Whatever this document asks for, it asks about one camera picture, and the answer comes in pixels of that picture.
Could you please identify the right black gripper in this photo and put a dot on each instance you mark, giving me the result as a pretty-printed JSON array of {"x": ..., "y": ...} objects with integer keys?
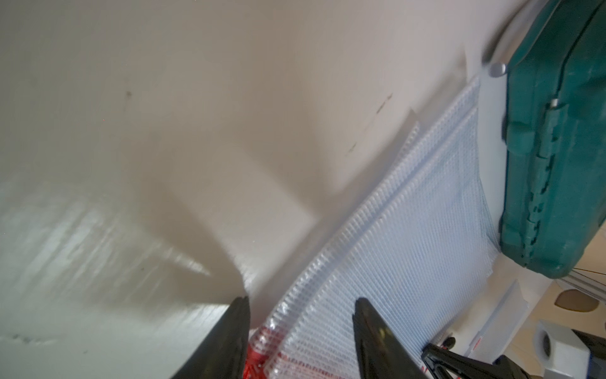
[{"x": 569, "y": 353}]

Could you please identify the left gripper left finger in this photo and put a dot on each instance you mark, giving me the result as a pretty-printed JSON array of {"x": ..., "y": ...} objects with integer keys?
[{"x": 222, "y": 354}]

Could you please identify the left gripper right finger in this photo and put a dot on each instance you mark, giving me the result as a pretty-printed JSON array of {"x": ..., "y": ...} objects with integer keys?
[{"x": 379, "y": 353}]

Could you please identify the stack of clear document bags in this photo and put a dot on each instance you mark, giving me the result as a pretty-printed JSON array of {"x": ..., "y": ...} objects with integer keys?
[{"x": 420, "y": 248}]

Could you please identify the green plastic tool case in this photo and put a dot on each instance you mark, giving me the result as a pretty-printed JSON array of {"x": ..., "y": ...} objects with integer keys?
[{"x": 553, "y": 57}]

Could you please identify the wiped clear document bag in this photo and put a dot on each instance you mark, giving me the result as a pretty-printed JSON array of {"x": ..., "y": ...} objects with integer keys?
[{"x": 493, "y": 338}]

